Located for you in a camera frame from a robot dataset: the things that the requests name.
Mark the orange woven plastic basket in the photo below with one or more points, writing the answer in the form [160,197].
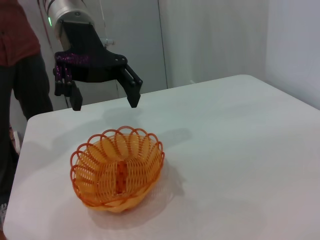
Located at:
[107,175]

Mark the person in red shirt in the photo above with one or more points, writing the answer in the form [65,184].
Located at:
[22,82]

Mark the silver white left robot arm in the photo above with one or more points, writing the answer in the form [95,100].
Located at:
[67,10]

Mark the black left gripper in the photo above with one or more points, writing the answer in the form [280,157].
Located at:
[85,62]

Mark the small white wall fitting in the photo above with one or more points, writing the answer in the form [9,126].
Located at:
[108,41]

